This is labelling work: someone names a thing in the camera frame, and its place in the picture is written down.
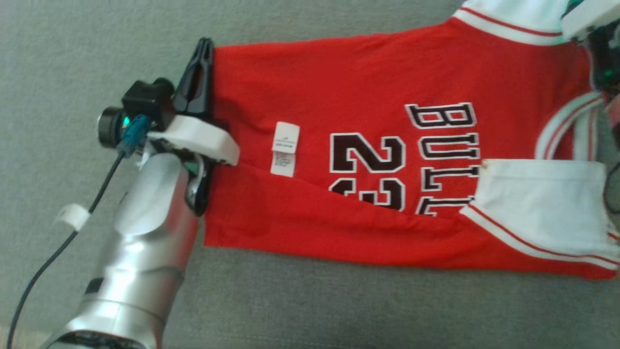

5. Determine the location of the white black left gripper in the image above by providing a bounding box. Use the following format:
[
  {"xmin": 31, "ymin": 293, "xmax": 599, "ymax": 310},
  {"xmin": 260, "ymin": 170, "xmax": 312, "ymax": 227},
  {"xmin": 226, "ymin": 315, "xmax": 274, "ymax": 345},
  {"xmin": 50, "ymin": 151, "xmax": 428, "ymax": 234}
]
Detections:
[{"xmin": 147, "ymin": 38, "xmax": 240, "ymax": 216}]

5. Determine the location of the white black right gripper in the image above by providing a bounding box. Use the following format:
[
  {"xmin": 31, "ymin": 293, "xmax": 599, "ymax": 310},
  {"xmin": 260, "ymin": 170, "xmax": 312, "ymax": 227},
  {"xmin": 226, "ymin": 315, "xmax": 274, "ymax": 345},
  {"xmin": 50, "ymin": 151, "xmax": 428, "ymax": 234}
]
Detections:
[{"xmin": 561, "ymin": 0, "xmax": 620, "ymax": 95}]

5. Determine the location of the red white basketball jersey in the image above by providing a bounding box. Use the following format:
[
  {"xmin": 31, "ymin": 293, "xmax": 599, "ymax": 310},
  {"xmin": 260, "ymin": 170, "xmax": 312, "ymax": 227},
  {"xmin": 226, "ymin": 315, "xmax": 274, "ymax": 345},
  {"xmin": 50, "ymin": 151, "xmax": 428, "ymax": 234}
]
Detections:
[{"xmin": 202, "ymin": 0, "xmax": 620, "ymax": 282}]

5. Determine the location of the large grey sofa cushion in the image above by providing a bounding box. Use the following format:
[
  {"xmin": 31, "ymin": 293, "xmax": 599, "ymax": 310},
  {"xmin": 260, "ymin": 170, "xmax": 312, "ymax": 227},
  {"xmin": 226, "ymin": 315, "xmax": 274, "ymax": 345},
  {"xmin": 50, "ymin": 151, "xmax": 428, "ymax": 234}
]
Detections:
[{"xmin": 0, "ymin": 0, "xmax": 620, "ymax": 349}]

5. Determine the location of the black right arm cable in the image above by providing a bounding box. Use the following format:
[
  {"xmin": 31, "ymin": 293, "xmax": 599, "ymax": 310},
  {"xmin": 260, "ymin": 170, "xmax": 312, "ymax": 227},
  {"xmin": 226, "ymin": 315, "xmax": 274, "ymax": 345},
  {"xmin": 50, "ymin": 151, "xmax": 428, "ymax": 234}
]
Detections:
[{"xmin": 602, "ymin": 162, "xmax": 620, "ymax": 215}]

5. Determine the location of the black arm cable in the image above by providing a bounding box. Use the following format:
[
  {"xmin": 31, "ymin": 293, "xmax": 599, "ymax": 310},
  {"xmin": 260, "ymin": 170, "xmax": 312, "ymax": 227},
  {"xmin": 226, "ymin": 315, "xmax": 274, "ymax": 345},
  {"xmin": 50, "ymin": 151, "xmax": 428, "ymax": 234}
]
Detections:
[
  {"xmin": 5, "ymin": 150, "xmax": 126, "ymax": 349},
  {"xmin": 602, "ymin": 162, "xmax": 620, "ymax": 215}
]

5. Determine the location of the white left cable tag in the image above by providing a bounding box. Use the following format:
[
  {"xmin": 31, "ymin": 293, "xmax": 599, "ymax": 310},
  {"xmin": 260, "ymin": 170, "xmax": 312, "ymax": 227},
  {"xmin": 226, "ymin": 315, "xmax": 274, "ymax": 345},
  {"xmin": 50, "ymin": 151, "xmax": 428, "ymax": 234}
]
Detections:
[{"xmin": 54, "ymin": 204, "xmax": 90, "ymax": 232}]

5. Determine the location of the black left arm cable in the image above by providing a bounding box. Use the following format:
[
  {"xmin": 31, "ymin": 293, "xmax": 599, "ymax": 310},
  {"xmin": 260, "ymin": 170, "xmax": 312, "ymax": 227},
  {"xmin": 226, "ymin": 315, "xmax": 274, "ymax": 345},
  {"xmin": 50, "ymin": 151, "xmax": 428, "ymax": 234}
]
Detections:
[{"xmin": 5, "ymin": 150, "xmax": 126, "ymax": 349}]

